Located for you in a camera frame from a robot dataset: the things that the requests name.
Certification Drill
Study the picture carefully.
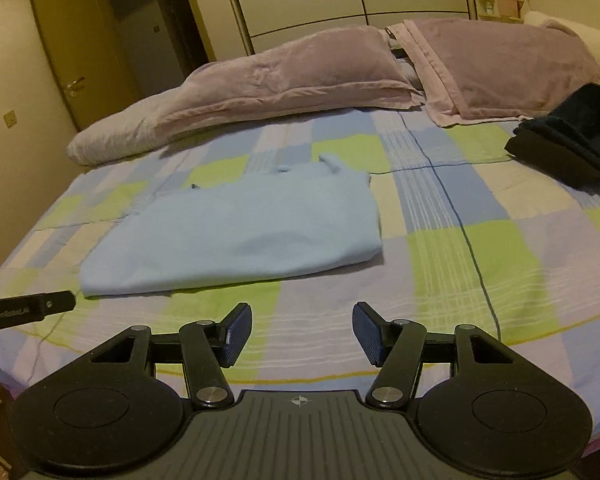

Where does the light blue sweatshirt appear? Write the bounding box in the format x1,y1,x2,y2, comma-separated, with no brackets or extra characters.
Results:
80,154,385,300

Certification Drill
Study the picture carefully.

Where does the wooden door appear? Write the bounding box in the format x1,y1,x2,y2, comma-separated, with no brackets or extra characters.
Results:
28,0,143,133

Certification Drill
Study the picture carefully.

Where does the checked bed sheet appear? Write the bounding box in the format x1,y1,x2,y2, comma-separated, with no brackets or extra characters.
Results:
0,105,600,451

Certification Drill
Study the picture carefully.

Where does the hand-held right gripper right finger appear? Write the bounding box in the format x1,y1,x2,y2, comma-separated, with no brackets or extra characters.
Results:
352,301,518,408

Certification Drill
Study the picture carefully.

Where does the navy garment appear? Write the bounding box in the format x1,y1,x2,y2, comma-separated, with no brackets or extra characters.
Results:
512,82,600,171

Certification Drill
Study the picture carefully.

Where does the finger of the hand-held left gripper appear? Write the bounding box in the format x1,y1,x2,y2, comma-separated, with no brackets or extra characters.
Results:
41,290,77,318

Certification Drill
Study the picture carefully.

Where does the black garment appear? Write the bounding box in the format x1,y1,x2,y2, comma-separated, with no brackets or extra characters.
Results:
504,130,600,190

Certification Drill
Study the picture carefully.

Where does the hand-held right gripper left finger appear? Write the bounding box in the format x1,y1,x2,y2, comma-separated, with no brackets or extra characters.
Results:
89,302,253,408

